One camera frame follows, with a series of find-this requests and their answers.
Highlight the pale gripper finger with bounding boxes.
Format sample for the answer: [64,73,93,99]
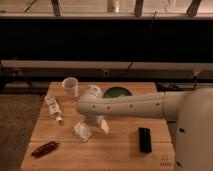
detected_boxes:
[100,119,109,134]

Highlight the white sponge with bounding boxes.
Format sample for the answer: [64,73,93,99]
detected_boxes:
[73,121,92,142]

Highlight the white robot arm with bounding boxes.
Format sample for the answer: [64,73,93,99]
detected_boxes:
[76,86,213,171]

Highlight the white plastic bottle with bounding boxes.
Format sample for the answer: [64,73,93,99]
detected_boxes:
[45,95,63,124]

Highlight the green bowl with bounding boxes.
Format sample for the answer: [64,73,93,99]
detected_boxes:
[103,87,132,98]

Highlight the white paper cup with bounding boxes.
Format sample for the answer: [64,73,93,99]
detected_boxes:
[62,77,78,98]

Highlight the black rectangular block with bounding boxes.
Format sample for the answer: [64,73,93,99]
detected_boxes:
[138,127,152,153]

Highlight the reddish brown sausage toy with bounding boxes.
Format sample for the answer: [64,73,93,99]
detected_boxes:
[31,141,59,158]

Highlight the wall power outlet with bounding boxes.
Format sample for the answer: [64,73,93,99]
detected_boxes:
[102,69,109,78]

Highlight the black cable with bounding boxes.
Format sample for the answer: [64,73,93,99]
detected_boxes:
[118,11,157,78]

